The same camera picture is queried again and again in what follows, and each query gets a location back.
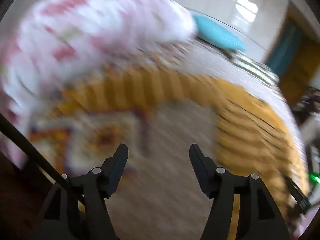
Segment wooden door with teal frame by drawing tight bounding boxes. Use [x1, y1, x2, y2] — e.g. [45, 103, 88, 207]
[265, 2, 320, 105]

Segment pink floral quilt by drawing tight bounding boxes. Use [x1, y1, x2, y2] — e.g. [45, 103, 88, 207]
[0, 0, 198, 170]

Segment yellow striped small garment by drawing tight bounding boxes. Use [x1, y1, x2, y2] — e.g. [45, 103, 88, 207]
[56, 67, 312, 240]

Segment dark wooden bed frame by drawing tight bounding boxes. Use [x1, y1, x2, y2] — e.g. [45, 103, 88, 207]
[0, 120, 63, 240]

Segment turquoise pillow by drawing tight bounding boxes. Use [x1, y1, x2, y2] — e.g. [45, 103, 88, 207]
[191, 14, 247, 52]

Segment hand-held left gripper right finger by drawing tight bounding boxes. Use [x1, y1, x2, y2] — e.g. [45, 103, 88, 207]
[189, 144, 288, 240]

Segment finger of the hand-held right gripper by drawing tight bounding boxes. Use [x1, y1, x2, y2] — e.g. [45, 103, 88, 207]
[284, 176, 312, 214]

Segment patterned quilted bedspread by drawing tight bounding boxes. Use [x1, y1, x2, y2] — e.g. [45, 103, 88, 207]
[25, 37, 310, 240]

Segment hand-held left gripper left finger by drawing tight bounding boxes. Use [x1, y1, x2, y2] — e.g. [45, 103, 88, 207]
[32, 144, 129, 240]

